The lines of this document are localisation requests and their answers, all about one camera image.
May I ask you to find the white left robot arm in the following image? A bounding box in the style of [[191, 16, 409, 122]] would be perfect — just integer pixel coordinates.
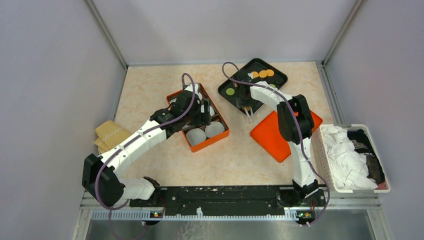
[[82, 83, 211, 210]]

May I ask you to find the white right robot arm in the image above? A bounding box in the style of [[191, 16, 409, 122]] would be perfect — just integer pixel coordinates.
[[229, 70, 319, 206]]

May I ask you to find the black baking tray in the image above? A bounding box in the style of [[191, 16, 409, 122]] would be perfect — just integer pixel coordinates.
[[217, 58, 288, 116]]

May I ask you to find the orange cookie tin box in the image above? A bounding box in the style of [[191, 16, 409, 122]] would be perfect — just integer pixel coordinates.
[[168, 83, 230, 153]]

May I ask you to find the white paper cupcake liner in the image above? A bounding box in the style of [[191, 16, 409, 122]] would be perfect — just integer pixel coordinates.
[[186, 128, 207, 147], [194, 83, 203, 101], [204, 121, 225, 138], [200, 104, 216, 117]]

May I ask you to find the orange tin lid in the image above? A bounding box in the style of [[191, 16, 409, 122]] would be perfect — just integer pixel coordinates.
[[249, 109, 324, 164]]

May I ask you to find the white cloth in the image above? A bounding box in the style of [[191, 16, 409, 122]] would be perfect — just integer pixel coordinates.
[[320, 125, 378, 191]]

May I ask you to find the white plastic basket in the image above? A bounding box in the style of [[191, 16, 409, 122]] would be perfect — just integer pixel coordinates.
[[314, 124, 391, 193]]

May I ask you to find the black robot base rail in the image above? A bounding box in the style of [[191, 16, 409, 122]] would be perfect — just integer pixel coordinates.
[[129, 185, 326, 217]]

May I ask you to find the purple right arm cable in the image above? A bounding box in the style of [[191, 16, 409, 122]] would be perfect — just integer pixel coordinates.
[[221, 61, 331, 228]]

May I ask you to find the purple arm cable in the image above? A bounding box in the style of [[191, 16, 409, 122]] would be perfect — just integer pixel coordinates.
[[221, 61, 331, 228], [94, 72, 197, 240]]

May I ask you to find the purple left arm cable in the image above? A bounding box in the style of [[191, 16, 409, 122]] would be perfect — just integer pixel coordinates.
[[94, 72, 197, 240]]

